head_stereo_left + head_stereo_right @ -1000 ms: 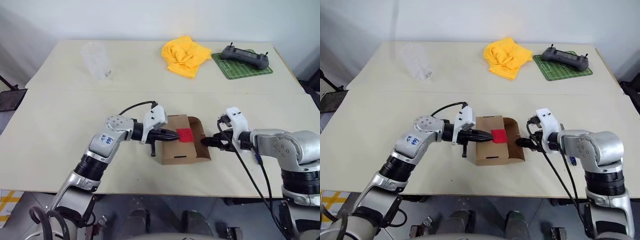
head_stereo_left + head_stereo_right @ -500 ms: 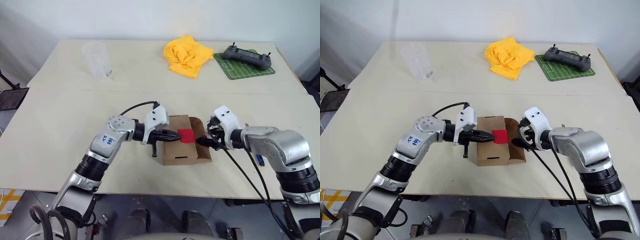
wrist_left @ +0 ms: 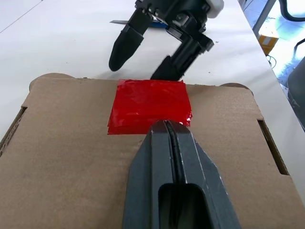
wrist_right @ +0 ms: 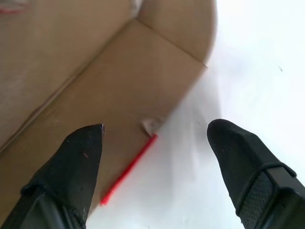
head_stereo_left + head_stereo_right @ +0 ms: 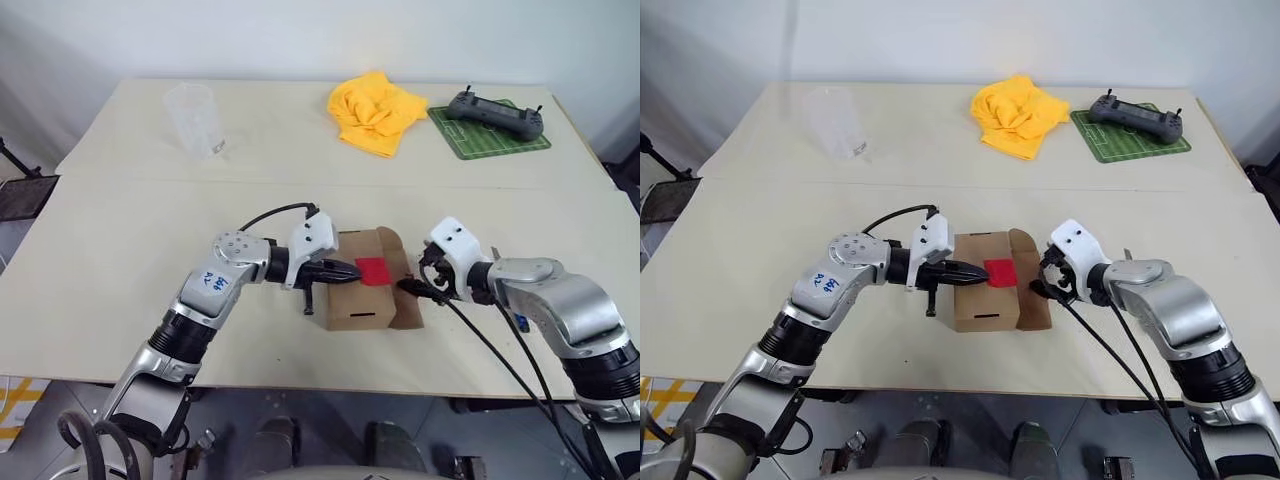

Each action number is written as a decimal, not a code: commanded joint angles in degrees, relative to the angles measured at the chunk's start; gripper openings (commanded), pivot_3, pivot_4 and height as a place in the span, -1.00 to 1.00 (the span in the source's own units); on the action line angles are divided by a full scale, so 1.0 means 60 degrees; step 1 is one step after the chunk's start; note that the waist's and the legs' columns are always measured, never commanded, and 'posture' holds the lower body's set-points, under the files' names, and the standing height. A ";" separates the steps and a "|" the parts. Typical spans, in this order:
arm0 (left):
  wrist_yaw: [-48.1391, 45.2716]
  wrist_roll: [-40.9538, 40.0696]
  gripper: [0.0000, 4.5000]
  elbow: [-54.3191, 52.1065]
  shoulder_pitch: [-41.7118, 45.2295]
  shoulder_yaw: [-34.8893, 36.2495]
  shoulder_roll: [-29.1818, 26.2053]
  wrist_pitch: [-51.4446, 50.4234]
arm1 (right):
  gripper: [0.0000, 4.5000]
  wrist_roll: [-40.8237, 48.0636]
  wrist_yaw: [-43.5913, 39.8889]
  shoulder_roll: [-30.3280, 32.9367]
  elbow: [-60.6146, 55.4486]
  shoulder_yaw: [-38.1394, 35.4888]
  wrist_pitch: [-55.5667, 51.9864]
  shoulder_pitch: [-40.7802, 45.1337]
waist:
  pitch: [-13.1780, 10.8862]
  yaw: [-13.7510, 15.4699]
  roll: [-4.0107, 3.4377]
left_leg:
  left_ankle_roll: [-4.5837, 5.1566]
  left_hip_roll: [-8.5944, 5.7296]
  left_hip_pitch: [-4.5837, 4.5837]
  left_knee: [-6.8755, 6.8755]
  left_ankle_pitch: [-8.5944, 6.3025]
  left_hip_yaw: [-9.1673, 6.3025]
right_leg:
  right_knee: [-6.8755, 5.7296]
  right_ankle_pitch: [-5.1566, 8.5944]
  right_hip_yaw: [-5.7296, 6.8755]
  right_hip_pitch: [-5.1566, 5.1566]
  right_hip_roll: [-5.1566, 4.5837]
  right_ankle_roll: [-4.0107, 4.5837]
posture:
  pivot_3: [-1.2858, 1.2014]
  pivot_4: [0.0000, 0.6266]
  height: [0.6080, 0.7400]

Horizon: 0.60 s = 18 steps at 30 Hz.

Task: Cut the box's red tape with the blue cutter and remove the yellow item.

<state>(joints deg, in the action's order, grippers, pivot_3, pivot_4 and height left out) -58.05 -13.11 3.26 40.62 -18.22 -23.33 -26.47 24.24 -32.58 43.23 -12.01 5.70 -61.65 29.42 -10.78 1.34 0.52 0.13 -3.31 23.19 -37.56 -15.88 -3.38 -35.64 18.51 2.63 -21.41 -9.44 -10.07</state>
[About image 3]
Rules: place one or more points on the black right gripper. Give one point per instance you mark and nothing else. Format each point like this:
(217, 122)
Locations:
(181, 9)

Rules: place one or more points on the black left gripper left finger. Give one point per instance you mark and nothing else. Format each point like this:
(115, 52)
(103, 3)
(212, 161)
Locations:
(147, 171)

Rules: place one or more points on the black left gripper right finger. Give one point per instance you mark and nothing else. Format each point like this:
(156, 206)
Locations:
(202, 171)

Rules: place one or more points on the brown cardboard box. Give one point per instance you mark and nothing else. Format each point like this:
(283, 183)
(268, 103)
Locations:
(59, 155)

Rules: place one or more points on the red plastic packet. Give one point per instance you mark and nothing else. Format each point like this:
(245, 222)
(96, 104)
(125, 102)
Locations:
(147, 105)

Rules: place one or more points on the small yellow carton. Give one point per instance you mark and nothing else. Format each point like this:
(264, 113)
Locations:
(268, 43)

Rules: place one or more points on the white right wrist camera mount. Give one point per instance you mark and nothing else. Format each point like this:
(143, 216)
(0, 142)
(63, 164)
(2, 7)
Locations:
(215, 8)

